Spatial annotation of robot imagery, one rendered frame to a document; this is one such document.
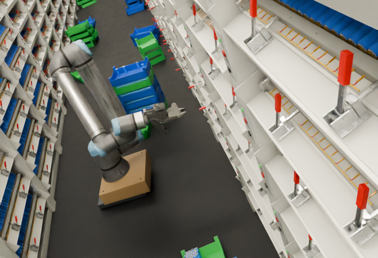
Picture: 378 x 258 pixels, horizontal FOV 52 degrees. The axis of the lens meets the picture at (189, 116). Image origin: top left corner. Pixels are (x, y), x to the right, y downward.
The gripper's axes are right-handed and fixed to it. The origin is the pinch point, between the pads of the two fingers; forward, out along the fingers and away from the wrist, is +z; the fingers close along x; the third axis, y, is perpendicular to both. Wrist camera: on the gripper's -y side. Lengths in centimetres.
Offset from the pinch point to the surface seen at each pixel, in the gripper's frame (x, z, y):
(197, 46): -28, 9, 44
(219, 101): -30.2, 13.9, 18.2
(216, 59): -71, 7, 56
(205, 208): -12, -1, -59
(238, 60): -98, 6, 67
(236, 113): -72, 10, 37
